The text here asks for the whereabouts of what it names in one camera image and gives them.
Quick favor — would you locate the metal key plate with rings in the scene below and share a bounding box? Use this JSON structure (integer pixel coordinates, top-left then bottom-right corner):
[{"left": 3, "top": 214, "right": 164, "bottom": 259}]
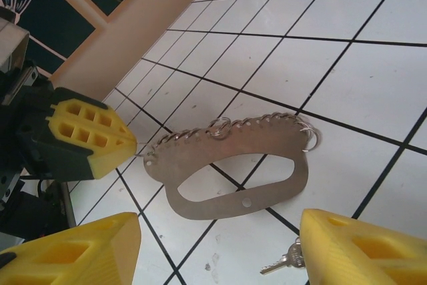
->
[{"left": 135, "top": 111, "right": 324, "bottom": 223}]

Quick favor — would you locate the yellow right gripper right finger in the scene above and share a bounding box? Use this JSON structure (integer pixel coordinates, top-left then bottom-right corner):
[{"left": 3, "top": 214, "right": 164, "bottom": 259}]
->
[{"left": 298, "top": 207, "right": 427, "bottom": 285}]

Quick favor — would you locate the silver key with green tag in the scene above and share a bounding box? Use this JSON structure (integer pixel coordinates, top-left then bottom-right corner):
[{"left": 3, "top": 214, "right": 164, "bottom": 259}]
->
[{"left": 259, "top": 237, "right": 306, "bottom": 276}]

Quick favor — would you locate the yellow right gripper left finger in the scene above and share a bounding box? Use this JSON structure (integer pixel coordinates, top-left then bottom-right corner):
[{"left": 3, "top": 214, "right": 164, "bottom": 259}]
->
[{"left": 0, "top": 211, "right": 143, "bottom": 285}]

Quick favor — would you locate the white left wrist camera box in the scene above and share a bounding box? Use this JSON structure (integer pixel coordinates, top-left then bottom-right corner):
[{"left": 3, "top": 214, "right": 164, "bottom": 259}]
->
[{"left": 0, "top": 6, "right": 31, "bottom": 77}]

